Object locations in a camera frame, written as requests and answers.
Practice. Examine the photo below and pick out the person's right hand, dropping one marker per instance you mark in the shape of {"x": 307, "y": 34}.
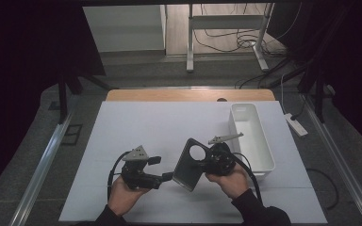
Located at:
{"x": 234, "y": 183}

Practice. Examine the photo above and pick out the white power strip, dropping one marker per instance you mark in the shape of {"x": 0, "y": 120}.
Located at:
{"x": 296, "y": 125}

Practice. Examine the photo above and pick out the aluminium frame rail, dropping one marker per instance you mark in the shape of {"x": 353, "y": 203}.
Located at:
{"x": 41, "y": 171}
{"x": 342, "y": 163}

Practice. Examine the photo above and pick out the white desk frame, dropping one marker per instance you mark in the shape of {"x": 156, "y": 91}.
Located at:
{"x": 226, "y": 22}

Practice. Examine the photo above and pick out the light grey table mat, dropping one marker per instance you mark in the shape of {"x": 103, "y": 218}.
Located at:
{"x": 144, "y": 125}

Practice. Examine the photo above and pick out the white plastic storage bin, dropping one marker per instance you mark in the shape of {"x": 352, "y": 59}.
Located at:
{"x": 254, "y": 132}

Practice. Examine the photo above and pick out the black metal stand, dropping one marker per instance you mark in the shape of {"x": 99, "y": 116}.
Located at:
{"x": 62, "y": 100}
{"x": 320, "y": 100}

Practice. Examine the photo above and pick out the dark curtain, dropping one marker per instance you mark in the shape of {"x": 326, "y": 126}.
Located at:
{"x": 352, "y": 62}
{"x": 22, "y": 62}

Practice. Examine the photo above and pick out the black floor plate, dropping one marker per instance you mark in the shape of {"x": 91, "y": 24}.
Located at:
{"x": 72, "y": 134}

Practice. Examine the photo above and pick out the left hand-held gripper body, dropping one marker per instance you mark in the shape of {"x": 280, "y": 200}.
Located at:
{"x": 138, "y": 175}

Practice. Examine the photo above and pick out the grey phone case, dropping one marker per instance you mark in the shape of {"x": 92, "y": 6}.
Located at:
{"x": 185, "y": 171}

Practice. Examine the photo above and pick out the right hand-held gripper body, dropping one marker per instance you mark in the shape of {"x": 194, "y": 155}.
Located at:
{"x": 220, "y": 160}

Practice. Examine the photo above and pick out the white cabinet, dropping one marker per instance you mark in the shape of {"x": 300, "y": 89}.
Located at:
{"x": 125, "y": 28}

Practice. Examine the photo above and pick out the person's left hand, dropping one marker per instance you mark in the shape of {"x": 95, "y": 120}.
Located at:
{"x": 122, "y": 197}

